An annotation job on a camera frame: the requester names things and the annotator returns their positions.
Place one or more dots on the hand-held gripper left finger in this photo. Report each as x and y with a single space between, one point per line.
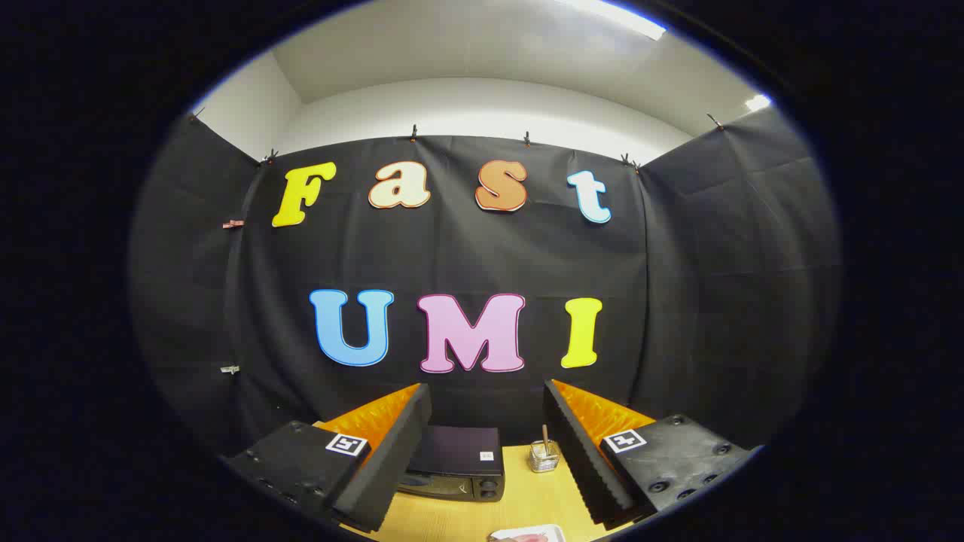
392 467

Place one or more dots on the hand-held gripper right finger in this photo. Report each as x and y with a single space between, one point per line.
584 467

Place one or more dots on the glass toaster oven door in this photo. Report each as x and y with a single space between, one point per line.
437 485

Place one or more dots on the black toaster oven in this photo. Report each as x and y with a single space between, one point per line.
459 452

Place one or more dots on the white square plate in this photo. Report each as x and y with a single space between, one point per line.
553 531

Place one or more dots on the pink ham slice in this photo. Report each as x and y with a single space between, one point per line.
529 537

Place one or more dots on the row of black cloth clips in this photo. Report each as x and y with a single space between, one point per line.
413 134

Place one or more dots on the small ceiling light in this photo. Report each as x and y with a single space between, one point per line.
758 102

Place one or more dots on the long ceiling light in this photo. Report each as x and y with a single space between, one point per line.
617 16

